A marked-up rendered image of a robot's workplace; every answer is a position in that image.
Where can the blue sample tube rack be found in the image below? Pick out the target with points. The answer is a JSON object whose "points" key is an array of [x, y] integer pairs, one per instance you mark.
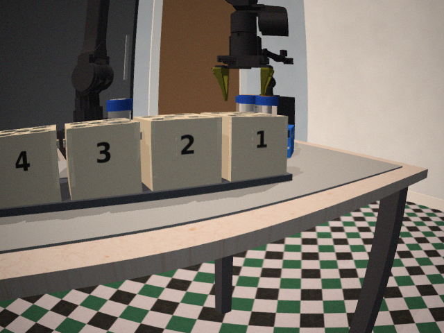
{"points": [[290, 150]]}

